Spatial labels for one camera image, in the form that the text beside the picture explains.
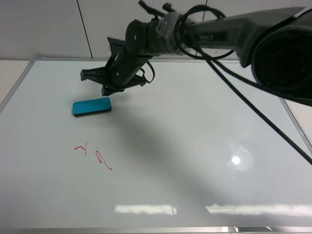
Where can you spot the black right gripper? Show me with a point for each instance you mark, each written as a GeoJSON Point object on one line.
{"type": "Point", "coordinates": [123, 70]}

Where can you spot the blue whiteboard eraser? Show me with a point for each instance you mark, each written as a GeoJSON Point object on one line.
{"type": "Point", "coordinates": [91, 107]}

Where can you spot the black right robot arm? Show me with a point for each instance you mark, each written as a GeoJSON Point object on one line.
{"type": "Point", "coordinates": [276, 44]}

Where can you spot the white aluminium-framed whiteboard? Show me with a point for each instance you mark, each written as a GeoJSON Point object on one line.
{"type": "Point", "coordinates": [182, 155]}

